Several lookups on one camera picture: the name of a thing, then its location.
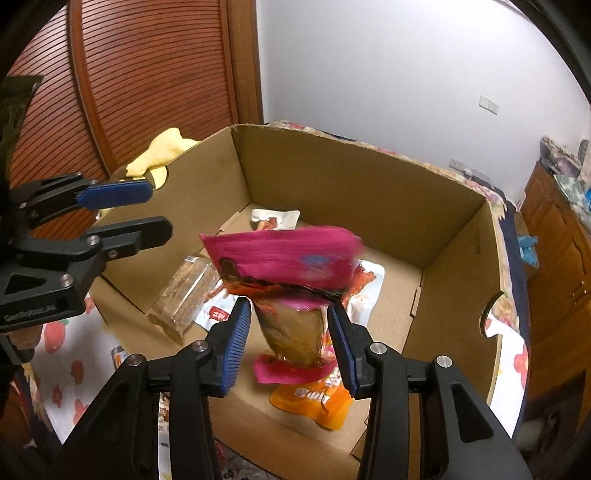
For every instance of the white chicken feet snack pack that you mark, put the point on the white chicken feet snack pack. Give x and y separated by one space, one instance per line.
264 219

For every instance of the orange chicken feet snack pack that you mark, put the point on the orange chicken feet snack pack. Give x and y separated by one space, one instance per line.
317 392

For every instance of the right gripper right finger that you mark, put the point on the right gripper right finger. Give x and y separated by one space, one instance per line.
461 436

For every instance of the white floral strawberry bedsheet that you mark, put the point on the white floral strawberry bedsheet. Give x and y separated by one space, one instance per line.
72 362

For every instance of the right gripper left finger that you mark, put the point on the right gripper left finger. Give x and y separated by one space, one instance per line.
116 437

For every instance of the brown cardboard box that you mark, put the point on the brown cardboard box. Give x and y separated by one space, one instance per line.
437 238

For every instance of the red white snack packet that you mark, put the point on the red white snack packet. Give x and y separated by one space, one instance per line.
216 308

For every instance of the brown louvered wardrobe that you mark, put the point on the brown louvered wardrobe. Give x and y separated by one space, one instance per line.
114 74

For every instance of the brown cracker bar pack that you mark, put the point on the brown cracker bar pack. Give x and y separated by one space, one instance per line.
195 282

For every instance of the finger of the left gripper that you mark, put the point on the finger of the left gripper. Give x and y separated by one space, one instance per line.
101 193
124 239

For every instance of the white wall switch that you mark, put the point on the white wall switch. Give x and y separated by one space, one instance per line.
489 105

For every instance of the yellow Pikachu plush toy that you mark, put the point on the yellow Pikachu plush toy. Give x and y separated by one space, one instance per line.
152 163

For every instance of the pink snack packet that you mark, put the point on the pink snack packet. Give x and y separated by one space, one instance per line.
286 295

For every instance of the wooden sideboard cabinet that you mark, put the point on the wooden sideboard cabinet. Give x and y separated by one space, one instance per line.
559 292

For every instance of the person's left hand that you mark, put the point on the person's left hand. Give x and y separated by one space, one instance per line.
26 338

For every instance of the folded clothes pile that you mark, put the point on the folded clothes pile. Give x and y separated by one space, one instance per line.
558 159

